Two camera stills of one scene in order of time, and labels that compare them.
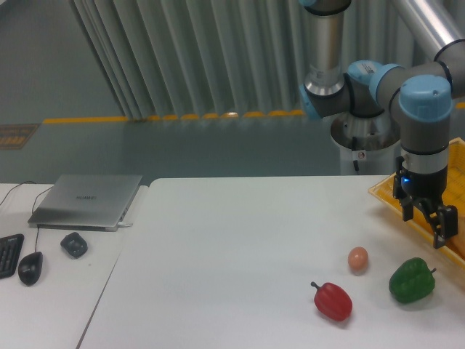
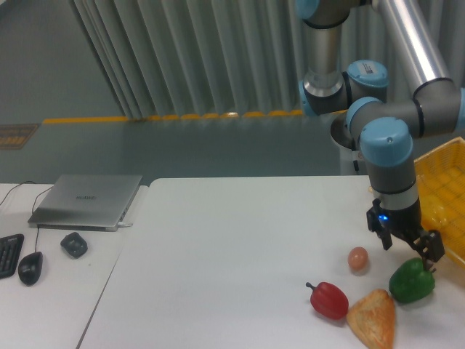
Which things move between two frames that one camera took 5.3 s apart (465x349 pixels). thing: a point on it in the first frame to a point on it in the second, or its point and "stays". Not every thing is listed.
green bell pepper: x=412 y=281 stays
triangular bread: x=458 y=242 to x=373 y=318
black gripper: x=409 y=185 to x=405 y=222
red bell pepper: x=333 y=301 stays
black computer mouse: x=30 y=267 stays
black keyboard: x=10 y=248 stays
